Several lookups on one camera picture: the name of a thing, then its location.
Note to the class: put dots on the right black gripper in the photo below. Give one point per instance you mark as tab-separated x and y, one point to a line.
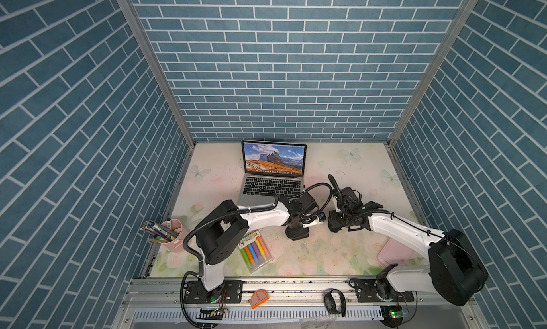
332	221

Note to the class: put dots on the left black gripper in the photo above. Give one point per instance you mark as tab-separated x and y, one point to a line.
300	234

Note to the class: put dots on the silver laptop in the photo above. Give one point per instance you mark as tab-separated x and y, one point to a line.
271	169

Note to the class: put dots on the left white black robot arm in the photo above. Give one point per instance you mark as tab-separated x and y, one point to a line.
214	239

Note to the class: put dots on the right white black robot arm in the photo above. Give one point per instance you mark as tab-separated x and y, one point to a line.
452	268

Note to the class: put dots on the pack of coloured highlighters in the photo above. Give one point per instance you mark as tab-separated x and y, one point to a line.
254	251

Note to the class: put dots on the pink notebook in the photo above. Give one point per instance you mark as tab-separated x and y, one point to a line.
395	252

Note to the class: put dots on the orange semicircular tool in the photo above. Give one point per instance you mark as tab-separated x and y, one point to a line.
258	298

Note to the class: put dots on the black wristwatch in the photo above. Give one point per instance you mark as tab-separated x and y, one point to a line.
335	302

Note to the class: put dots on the pink pen holder cup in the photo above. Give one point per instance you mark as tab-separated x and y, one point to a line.
170	234

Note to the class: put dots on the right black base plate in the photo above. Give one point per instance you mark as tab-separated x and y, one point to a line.
374	290

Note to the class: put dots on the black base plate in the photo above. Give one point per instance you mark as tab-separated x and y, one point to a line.
229	292
374	290

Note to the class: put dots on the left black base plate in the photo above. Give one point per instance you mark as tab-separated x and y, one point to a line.
229	292

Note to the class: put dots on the small circuit board with wires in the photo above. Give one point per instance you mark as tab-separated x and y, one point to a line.
212	314

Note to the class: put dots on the aluminium front rail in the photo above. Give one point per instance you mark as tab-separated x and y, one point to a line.
294	302

